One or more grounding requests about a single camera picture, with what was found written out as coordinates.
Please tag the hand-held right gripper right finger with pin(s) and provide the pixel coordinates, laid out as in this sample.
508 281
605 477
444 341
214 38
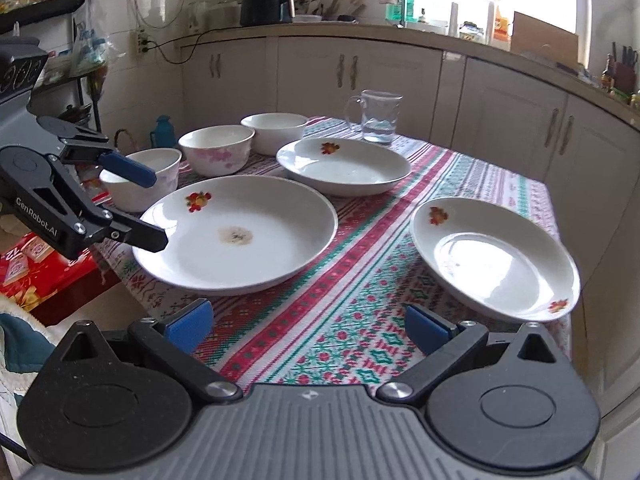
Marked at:
425 330

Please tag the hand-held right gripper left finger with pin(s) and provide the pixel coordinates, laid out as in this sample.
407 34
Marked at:
189 327

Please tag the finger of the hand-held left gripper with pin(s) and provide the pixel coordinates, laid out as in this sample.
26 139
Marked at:
130 170
145 236

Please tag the white bowl faint floral print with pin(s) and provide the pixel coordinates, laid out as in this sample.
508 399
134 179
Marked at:
150 195

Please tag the white bowl pink floral print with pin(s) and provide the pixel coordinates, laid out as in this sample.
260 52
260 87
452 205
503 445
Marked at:
215 152

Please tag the flat-rimmed white floral plate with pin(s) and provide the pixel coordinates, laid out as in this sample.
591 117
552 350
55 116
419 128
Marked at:
495 265

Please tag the large white floral plate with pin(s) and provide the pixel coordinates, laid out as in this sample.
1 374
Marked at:
260 240

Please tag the plain white bowl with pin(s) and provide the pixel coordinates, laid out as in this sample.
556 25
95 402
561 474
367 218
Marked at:
275 135

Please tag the deep white floral plate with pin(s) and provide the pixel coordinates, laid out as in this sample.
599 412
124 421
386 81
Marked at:
350 170

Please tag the blue thermos flask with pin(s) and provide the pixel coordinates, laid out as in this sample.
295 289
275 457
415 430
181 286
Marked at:
162 132

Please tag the patterned woven tablecloth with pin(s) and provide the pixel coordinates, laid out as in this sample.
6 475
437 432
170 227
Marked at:
350 285

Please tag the blue printed plastic bag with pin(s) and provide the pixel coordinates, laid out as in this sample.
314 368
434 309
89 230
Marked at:
90 40

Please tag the black metal shelf rack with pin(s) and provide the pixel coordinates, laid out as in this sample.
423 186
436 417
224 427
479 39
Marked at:
45 7

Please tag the red printed box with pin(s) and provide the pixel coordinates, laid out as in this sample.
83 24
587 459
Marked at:
45 275

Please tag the white power strip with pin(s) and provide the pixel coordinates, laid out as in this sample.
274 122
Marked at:
143 42

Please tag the teal cloth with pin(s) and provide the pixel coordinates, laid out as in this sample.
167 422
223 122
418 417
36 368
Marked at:
25 337

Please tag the white kitchen appliance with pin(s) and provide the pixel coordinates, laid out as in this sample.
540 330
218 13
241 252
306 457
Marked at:
222 15

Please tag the clear glass mug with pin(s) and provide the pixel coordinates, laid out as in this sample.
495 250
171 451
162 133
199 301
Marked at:
380 120

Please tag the utensil holder with utensils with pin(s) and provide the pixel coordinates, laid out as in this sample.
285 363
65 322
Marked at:
330 7

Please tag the kitchen countertop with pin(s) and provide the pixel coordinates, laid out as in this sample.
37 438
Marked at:
350 26

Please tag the slim white bottle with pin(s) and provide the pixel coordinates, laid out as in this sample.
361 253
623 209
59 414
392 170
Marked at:
453 20

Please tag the orange and white carton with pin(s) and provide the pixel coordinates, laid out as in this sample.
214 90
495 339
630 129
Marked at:
501 27

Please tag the brown cardboard box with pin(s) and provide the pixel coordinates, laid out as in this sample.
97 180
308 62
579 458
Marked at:
547 40

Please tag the green dish soap bottle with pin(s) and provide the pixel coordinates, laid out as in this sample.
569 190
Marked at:
407 5

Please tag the knife block with knives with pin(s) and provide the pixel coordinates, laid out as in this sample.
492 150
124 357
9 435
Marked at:
625 72

